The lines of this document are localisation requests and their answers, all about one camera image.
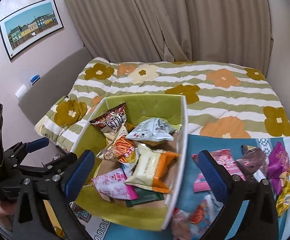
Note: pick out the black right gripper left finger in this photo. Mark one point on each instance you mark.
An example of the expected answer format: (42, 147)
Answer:
(31, 220)

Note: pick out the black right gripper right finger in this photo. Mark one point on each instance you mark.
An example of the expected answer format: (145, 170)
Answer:
(260, 220)

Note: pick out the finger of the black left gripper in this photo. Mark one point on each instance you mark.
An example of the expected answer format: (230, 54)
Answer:
(17, 153)
(46, 171)

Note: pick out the pink white snack bag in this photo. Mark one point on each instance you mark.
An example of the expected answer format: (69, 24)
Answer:
(111, 185)

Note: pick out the dark red Tatre chips bag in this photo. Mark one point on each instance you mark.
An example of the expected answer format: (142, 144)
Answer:
(111, 120)

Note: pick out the dark green snack packet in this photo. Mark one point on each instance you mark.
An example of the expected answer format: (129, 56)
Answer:
(144, 196)

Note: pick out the cream orange cake packet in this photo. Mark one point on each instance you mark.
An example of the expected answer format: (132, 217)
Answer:
(151, 167)

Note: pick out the left hand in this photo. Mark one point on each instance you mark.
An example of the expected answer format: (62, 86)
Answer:
(7, 210)

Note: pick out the yellow snack bag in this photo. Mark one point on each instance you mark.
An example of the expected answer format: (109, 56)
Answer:
(283, 199)

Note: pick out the grey headboard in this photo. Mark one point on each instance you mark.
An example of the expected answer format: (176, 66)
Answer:
(53, 85)

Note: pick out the purple bread snack bag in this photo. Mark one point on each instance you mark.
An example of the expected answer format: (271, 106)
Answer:
(278, 168)

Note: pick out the brown chocolate snack bag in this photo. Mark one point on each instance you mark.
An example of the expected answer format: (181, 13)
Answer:
(253, 163)

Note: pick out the orange striped snack bag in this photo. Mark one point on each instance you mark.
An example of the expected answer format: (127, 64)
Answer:
(121, 149)

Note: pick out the red white snack bag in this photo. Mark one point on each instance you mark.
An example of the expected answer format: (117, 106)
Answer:
(186, 225)

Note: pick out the green storage box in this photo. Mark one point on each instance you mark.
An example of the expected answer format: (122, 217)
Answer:
(139, 143)

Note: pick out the silver snack bag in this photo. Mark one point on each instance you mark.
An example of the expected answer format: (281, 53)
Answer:
(152, 131)

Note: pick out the floral striped quilt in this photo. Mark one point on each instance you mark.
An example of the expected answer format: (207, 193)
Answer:
(224, 100)

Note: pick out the framed houses picture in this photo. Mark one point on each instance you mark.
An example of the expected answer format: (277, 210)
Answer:
(28, 25)

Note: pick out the beige curtain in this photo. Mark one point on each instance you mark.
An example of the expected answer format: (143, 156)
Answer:
(228, 31)

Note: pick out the white wall switch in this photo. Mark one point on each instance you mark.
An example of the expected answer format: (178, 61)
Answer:
(21, 91)

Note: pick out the blue white wall device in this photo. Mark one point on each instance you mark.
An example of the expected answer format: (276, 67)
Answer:
(34, 79)

